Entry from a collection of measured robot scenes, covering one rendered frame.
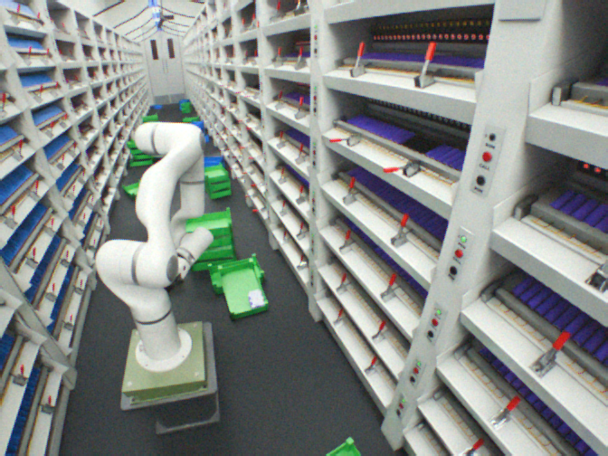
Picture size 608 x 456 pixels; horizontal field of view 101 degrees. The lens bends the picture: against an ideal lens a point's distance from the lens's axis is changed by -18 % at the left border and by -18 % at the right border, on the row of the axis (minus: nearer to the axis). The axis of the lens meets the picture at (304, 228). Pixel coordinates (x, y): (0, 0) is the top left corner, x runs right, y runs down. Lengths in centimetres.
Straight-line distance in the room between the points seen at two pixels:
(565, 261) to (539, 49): 31
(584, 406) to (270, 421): 103
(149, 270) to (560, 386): 90
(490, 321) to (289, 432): 88
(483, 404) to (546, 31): 72
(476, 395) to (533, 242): 40
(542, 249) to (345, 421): 100
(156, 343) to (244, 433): 51
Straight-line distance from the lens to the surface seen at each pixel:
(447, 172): 70
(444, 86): 69
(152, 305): 95
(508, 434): 82
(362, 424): 134
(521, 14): 56
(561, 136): 53
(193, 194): 115
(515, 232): 60
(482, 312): 71
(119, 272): 89
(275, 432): 132
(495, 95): 57
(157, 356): 110
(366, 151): 90
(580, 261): 58
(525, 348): 68
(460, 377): 84
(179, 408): 126
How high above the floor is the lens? 121
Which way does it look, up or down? 31 degrees down
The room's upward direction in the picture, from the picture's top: straight up
